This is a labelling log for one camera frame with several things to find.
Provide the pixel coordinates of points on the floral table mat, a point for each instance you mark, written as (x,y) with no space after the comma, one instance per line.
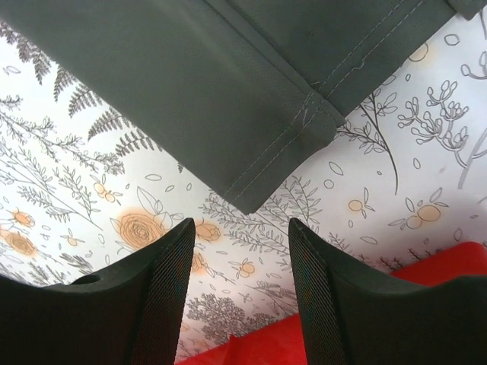
(82,187)

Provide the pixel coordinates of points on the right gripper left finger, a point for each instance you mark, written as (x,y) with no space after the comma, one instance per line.
(127,313)

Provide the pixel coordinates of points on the red plastic bin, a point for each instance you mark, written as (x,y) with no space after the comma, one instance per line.
(282,342)

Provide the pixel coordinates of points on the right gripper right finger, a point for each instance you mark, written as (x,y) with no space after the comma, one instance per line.
(352,313)

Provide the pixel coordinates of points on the dark grey t shirt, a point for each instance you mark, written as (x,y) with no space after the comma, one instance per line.
(240,92)

